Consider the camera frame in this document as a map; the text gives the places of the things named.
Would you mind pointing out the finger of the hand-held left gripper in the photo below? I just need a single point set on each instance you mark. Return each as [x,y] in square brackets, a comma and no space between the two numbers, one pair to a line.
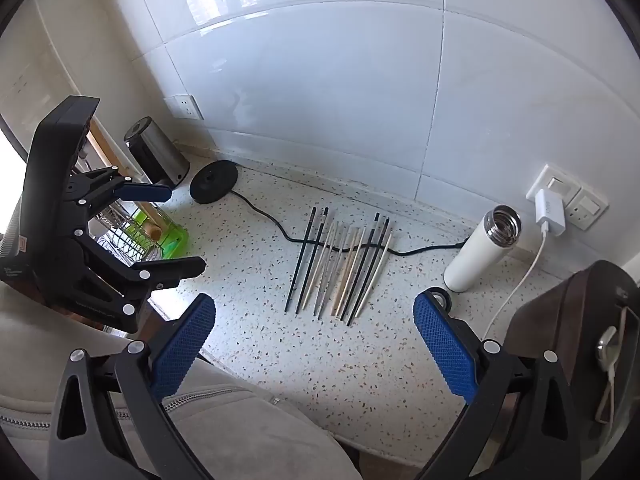
[142,192]
[170,267]

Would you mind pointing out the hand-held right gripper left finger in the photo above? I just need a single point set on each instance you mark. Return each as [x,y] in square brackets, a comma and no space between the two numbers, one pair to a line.
[182,355]

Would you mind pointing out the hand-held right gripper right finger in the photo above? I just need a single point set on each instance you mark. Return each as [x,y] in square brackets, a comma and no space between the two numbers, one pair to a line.
[445,350]

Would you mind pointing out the group of mixed chopsticks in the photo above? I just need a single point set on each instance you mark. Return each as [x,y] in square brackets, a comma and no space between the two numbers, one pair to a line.
[352,275]

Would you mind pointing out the green drip tray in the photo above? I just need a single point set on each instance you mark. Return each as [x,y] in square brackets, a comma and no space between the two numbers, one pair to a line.
[175,245]

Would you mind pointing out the wooden rolling pin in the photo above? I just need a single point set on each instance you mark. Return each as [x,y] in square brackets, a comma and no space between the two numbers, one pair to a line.
[155,232]

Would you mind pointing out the stainless steel electric kettle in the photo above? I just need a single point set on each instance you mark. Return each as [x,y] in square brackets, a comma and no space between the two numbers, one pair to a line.
[150,152]

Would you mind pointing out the wooden cutting board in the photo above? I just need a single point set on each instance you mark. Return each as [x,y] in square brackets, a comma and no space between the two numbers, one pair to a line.
[107,152]

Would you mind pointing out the black round lid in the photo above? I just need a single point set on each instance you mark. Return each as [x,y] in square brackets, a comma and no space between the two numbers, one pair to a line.
[442,296]

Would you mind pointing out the person's grey jacket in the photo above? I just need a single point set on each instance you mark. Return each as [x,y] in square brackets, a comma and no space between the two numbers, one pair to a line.
[225,425]

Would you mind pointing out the white thermos bottle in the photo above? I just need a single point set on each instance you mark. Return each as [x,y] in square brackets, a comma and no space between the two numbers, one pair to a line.
[475,255]

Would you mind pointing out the dark brown rounded object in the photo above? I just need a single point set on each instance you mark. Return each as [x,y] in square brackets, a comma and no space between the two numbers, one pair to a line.
[575,320]

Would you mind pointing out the white plug-in charger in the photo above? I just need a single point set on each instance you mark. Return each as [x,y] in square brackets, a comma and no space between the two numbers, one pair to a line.
[549,215]

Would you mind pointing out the white blank wall plate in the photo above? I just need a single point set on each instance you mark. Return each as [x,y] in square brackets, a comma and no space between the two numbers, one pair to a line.
[170,106]

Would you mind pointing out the white wall socket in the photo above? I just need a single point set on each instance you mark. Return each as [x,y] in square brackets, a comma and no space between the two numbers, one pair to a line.
[189,106]
[590,209]
[562,180]

